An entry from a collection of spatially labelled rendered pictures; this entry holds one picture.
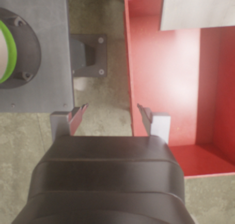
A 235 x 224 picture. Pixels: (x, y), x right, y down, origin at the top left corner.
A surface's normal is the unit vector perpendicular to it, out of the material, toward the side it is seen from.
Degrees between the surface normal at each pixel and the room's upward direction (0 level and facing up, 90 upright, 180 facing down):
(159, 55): 0
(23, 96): 0
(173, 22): 30
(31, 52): 66
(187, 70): 0
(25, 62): 73
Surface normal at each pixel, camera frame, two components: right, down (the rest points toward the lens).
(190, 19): 0.04, 0.72
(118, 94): 0.00, 0.28
